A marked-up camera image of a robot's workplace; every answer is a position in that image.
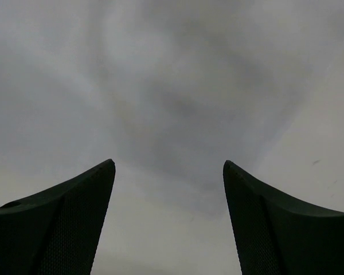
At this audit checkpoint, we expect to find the white skirt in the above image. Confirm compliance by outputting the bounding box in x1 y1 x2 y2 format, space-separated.
0 1 344 274

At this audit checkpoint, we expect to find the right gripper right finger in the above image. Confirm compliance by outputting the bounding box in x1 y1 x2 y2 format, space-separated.
223 160 344 274

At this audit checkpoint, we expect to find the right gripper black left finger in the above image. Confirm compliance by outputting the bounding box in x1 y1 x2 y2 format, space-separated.
0 159 115 274

